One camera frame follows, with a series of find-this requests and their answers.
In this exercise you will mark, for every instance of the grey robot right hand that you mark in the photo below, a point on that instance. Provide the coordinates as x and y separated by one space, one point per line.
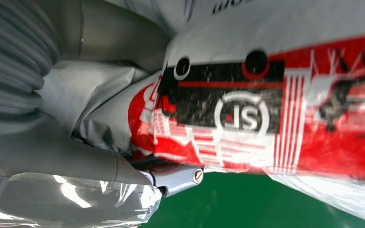
59 157

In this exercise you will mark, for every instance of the green conveyor belt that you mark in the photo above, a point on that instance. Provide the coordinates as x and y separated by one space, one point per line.
248 201

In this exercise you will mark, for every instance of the clear plastic film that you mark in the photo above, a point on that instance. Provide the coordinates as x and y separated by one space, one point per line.
75 201

